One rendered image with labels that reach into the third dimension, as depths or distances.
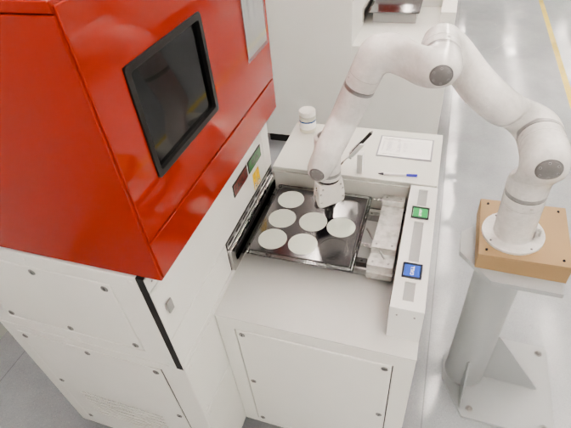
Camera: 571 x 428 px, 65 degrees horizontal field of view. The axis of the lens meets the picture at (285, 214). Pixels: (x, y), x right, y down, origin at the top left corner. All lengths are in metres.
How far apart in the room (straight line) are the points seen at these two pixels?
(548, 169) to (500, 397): 1.25
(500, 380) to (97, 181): 1.93
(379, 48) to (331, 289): 0.75
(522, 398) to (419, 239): 1.09
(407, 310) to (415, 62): 0.64
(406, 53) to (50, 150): 0.81
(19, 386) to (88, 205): 1.81
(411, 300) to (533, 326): 1.35
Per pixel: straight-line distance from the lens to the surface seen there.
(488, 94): 1.26
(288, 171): 1.74
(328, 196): 1.51
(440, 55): 1.14
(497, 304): 1.80
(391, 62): 1.20
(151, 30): 0.93
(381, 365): 1.41
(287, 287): 1.49
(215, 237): 1.36
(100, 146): 0.83
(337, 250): 1.48
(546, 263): 1.59
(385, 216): 1.64
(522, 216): 1.52
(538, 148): 1.32
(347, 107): 1.28
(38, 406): 2.57
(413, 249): 1.43
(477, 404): 2.26
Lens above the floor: 1.98
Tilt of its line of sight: 41 degrees down
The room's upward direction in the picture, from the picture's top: 6 degrees counter-clockwise
